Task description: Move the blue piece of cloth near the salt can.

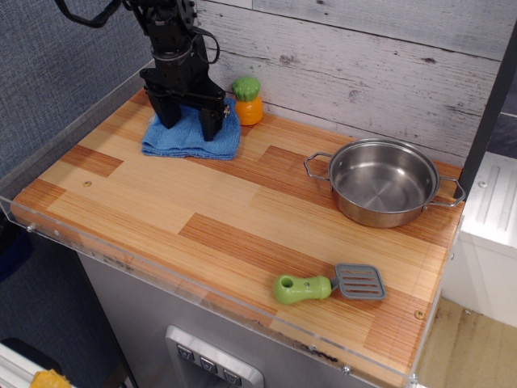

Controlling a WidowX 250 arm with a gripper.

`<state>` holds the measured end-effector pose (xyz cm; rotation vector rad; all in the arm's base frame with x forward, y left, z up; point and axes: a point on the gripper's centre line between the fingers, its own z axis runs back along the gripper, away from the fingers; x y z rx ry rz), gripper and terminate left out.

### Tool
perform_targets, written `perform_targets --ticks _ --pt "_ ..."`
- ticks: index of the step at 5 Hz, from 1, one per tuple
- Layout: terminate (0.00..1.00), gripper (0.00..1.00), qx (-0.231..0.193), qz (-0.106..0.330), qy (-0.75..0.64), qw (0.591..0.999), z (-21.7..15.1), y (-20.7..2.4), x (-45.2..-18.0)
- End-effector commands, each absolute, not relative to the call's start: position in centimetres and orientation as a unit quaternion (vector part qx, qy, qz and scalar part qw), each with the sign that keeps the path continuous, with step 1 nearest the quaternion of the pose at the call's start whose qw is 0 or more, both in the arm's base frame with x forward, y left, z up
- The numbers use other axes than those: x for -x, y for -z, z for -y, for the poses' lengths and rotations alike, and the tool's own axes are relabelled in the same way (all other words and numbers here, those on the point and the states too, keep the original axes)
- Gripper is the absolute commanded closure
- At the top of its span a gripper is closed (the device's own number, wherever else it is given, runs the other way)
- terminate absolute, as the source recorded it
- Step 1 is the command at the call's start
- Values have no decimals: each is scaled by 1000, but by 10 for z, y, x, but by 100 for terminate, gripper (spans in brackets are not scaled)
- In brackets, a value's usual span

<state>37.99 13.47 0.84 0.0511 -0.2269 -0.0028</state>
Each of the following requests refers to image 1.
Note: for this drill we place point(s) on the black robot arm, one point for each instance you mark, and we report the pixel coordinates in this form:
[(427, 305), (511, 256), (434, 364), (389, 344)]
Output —
[(168, 24)]

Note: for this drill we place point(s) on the dark right upright post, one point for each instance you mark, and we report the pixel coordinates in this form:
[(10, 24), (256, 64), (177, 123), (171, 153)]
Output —
[(497, 98)]

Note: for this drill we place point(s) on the clear acrylic table guard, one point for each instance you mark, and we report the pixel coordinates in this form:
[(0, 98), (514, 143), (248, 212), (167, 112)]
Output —
[(198, 244)]

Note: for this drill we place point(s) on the silver dispenser button panel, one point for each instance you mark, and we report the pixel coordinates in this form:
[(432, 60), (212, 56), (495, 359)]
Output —
[(197, 363)]

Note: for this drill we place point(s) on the yellow object bottom left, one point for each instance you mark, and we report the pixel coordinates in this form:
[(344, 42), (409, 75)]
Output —
[(49, 379)]

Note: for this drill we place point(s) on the orange toy carrot green top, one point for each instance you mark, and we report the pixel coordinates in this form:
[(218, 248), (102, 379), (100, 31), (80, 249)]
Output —
[(249, 106)]

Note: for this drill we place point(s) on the blue cloth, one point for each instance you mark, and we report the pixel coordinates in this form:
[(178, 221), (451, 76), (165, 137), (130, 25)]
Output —
[(186, 139)]

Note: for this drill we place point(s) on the white ribbed box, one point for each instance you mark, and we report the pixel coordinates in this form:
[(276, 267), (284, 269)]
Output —
[(481, 275)]

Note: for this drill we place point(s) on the stainless steel pot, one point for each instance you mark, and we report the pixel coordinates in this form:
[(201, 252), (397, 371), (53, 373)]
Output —
[(383, 183)]

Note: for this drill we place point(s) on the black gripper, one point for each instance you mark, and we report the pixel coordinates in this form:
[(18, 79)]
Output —
[(181, 77)]

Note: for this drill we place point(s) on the toy spatula green handle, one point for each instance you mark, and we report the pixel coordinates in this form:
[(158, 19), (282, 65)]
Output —
[(353, 281)]

